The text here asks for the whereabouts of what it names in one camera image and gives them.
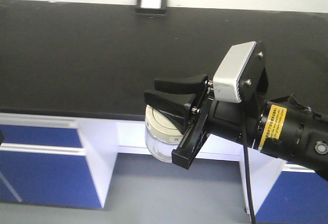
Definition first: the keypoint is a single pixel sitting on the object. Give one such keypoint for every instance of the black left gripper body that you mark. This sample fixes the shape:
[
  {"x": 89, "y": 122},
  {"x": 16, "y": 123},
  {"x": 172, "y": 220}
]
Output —
[{"x": 1, "y": 137}]

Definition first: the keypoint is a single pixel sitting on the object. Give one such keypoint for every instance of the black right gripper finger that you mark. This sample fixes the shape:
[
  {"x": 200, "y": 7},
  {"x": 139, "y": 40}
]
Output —
[
  {"x": 175, "y": 107},
  {"x": 186, "y": 85}
]

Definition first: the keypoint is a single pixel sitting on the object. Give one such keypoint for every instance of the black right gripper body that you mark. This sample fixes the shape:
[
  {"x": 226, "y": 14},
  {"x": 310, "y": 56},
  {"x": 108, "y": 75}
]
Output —
[{"x": 235, "y": 122}]

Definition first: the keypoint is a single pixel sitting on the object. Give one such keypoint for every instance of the glass jar with beige lid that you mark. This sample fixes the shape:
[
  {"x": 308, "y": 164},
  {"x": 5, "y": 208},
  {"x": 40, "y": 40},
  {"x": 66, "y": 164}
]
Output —
[{"x": 161, "y": 136}]

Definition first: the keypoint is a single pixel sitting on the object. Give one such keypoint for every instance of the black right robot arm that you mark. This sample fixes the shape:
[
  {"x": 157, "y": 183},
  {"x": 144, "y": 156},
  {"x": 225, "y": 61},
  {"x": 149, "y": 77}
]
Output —
[{"x": 280, "y": 128}]

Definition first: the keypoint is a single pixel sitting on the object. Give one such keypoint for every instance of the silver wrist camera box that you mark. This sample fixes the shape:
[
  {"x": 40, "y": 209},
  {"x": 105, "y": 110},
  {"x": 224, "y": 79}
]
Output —
[{"x": 225, "y": 82}]

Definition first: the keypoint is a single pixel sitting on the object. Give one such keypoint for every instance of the black wall socket box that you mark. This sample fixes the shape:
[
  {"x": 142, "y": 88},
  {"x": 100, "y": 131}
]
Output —
[{"x": 151, "y": 7}]

